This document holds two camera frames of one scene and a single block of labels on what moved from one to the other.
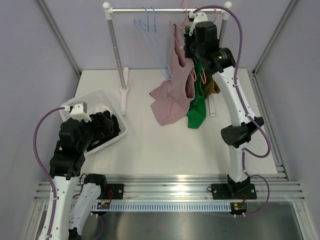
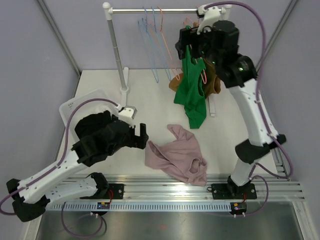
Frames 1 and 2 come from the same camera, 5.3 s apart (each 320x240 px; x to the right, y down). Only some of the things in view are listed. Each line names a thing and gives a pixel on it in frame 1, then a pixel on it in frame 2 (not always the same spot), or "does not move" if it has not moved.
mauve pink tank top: (171, 103) to (181, 156)
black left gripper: (105, 129) to (138, 142)
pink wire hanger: (201, 77) does not move
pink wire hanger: (193, 74) to (161, 30)
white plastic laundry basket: (97, 100) does not move
